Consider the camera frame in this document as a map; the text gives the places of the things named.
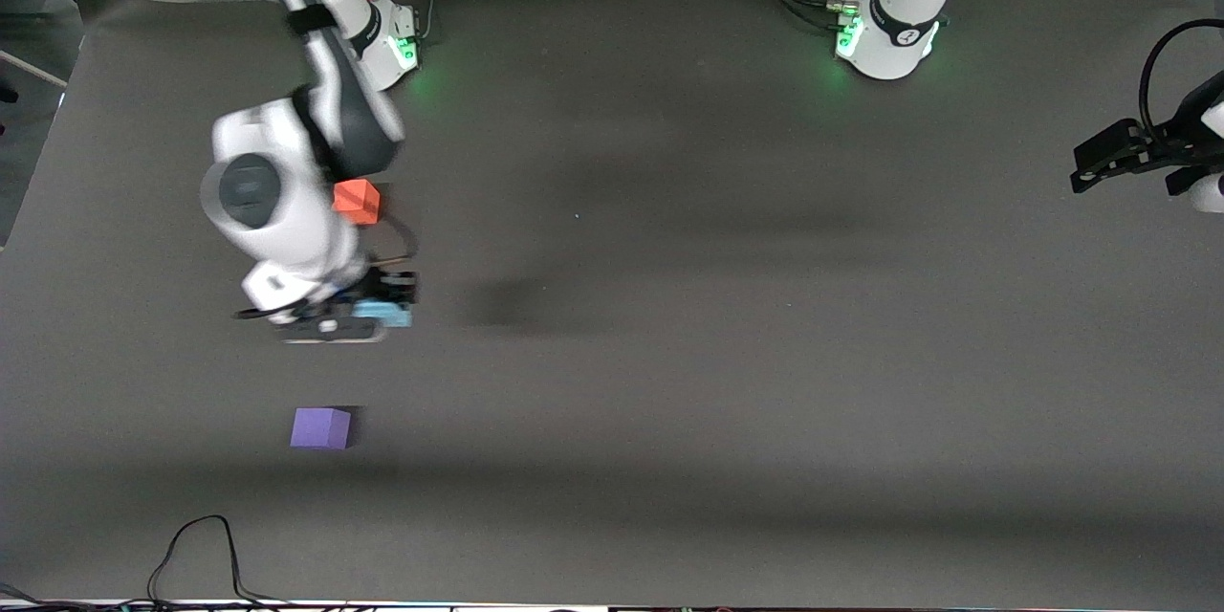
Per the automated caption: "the light blue foam block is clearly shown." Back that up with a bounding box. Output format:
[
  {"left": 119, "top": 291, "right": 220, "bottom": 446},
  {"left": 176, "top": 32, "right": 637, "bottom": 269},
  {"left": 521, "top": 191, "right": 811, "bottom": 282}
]
[{"left": 352, "top": 300, "right": 414, "bottom": 329}]

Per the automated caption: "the orange foam block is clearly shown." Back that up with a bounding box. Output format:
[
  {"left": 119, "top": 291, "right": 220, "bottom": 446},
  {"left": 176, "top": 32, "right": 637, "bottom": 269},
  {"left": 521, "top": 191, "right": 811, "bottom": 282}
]
[{"left": 332, "top": 179, "right": 382, "bottom": 227}]

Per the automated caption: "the purple foam block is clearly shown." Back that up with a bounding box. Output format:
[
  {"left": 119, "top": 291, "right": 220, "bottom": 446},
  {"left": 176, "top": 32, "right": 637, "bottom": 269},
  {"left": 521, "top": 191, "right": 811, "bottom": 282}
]
[{"left": 290, "top": 407, "right": 352, "bottom": 450}]

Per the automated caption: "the dark grey table mat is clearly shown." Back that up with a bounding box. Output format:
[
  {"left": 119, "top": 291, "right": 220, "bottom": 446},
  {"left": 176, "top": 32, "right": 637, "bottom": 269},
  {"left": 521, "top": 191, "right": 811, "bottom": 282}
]
[{"left": 0, "top": 0, "right": 1224, "bottom": 607}]

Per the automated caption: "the thin black loose cable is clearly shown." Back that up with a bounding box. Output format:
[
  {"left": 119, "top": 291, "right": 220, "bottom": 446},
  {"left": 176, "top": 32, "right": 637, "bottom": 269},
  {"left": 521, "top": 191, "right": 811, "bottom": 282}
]
[{"left": 145, "top": 514, "right": 288, "bottom": 607}]

